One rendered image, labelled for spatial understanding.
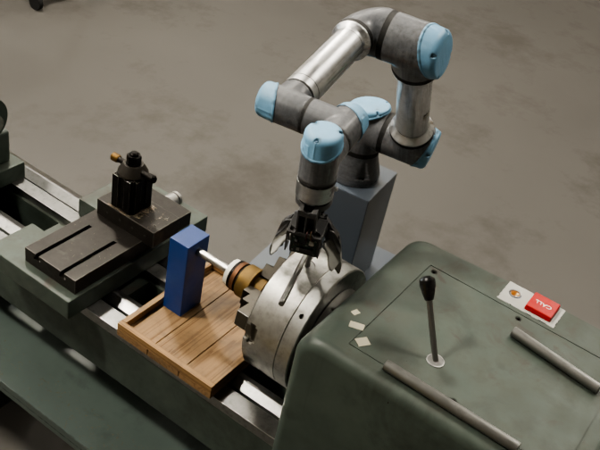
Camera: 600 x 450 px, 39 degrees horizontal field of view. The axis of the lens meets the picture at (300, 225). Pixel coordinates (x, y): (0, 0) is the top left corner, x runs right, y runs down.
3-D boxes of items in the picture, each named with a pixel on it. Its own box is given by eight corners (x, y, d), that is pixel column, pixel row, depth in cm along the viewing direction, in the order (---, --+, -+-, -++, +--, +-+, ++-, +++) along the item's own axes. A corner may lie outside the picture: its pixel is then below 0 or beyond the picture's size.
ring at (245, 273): (280, 269, 200) (250, 250, 203) (256, 287, 193) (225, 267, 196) (274, 298, 205) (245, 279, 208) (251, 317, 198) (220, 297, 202)
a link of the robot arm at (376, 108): (349, 128, 244) (359, 86, 236) (391, 145, 241) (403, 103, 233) (331, 145, 235) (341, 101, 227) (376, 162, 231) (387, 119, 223)
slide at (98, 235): (189, 223, 240) (191, 211, 238) (74, 295, 210) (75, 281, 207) (143, 195, 247) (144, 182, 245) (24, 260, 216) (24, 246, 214)
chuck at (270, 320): (343, 329, 214) (362, 237, 193) (267, 408, 194) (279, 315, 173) (314, 312, 218) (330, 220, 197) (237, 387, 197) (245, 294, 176)
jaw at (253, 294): (289, 306, 192) (259, 326, 183) (284, 323, 194) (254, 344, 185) (251, 282, 196) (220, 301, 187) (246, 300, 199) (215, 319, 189)
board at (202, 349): (297, 323, 224) (300, 312, 222) (209, 399, 198) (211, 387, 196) (210, 269, 235) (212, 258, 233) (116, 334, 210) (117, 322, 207)
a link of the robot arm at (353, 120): (324, 87, 169) (299, 112, 161) (375, 106, 166) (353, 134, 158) (319, 119, 174) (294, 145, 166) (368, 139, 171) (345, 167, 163)
